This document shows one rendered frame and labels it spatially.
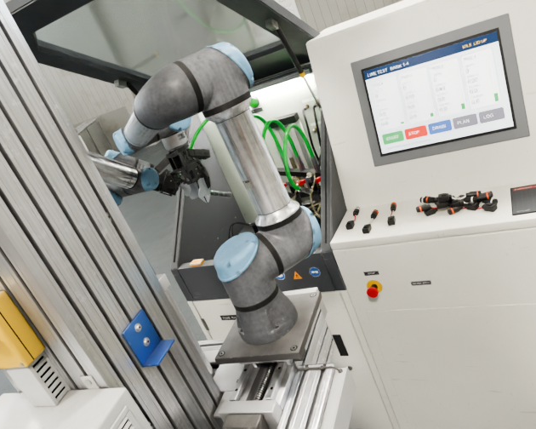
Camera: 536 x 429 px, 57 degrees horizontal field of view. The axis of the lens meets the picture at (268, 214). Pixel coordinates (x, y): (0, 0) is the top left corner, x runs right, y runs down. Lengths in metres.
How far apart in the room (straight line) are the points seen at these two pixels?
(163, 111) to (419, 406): 1.43
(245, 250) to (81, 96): 10.37
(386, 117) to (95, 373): 1.16
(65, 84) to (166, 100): 10.47
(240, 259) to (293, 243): 0.14
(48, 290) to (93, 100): 10.37
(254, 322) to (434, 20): 1.02
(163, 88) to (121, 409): 0.61
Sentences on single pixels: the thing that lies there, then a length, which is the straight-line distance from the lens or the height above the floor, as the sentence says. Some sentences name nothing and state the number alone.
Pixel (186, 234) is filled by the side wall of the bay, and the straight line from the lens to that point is 2.05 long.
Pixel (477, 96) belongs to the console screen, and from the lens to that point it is 1.63.
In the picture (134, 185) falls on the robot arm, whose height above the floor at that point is 1.37.
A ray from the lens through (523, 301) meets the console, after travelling 1.64.
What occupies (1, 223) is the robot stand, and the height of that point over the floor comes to 1.58.
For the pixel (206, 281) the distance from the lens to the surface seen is 1.95.
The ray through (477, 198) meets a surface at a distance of 1.57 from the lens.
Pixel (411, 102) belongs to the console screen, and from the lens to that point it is 1.66.
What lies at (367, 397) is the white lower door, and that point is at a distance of 2.06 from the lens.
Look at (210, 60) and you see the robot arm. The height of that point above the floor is 1.66.
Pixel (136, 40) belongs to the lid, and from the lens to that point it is 1.72.
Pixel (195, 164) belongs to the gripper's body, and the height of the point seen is 1.36.
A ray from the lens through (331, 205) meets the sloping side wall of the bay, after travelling 1.68.
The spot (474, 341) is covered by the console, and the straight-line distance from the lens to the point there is 1.75.
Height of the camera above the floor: 1.73
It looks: 22 degrees down
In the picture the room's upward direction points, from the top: 23 degrees counter-clockwise
